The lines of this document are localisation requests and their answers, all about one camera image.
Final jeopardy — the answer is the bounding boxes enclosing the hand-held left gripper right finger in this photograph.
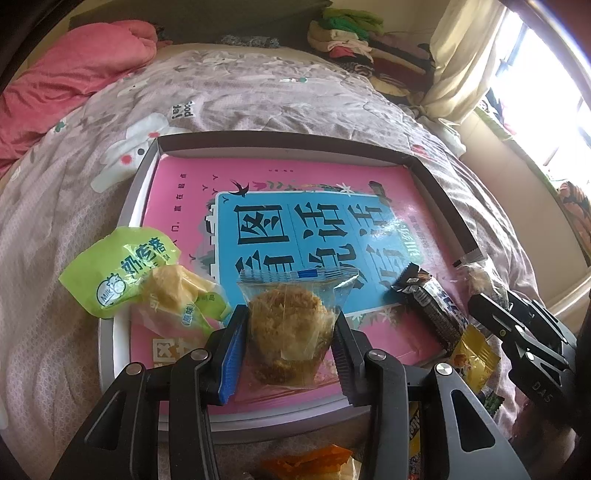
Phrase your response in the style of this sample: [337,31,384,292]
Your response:
[332,318,532,480]

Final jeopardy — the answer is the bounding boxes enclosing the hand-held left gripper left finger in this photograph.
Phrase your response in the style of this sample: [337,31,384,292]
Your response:
[51,305,250,480]

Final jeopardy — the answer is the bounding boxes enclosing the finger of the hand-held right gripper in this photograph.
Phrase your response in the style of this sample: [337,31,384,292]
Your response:
[505,292,578,352]
[468,293,568,374]

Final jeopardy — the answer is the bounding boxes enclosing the long yellow snack packet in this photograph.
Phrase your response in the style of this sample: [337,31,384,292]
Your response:
[448,325,502,402]

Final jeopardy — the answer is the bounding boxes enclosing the green-edged cake packet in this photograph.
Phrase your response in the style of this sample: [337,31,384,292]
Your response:
[455,258,509,302]

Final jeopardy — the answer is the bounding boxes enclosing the dark green snack packet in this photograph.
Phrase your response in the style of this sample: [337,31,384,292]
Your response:
[480,390,504,418]

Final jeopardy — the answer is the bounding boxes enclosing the brown chocolate bar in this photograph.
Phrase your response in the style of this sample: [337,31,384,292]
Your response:
[392,263,472,356]

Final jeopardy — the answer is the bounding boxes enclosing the clear meat floss cake packet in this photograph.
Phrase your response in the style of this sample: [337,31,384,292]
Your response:
[236,269,360,387]

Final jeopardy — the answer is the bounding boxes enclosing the pale yellow pastry packet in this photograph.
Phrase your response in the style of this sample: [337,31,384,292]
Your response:
[131,265,232,342]

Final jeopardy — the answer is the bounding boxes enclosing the orange-edged crisps packet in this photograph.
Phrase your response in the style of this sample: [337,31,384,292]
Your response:
[263,445,358,480]

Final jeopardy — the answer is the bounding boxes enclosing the light green snack packet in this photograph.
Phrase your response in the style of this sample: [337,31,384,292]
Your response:
[58,226,181,320]

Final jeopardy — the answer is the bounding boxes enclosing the dark shallow cardboard box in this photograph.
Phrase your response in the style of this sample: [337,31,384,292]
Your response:
[99,130,485,437]

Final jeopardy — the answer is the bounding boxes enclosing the orange patterned cloth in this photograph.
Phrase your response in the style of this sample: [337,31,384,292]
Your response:
[556,181,591,241]

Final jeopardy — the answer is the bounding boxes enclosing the pink picture book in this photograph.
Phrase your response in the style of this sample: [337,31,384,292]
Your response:
[131,157,462,411]

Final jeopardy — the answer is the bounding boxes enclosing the white crumpled cloth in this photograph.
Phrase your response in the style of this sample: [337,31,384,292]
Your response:
[402,104,467,155]

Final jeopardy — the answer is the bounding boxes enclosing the colourful clothes on sill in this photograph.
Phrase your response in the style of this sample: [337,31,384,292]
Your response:
[480,88,518,134]

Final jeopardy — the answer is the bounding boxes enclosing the window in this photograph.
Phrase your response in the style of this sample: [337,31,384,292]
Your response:
[480,9,591,181]

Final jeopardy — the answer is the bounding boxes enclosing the cream curtain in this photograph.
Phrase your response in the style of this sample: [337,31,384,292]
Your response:
[422,0,504,125]

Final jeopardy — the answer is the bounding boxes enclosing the pile of folded clothes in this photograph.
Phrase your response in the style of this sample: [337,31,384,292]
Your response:
[307,7,435,104]

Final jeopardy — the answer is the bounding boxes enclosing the grey patterned cloth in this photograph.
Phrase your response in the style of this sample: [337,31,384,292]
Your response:
[219,34,282,49]

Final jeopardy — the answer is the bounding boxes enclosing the pink duvet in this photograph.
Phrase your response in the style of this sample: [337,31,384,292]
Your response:
[0,18,158,176]

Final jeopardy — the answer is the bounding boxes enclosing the dark bed headboard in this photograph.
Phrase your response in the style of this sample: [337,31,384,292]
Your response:
[69,0,333,47]

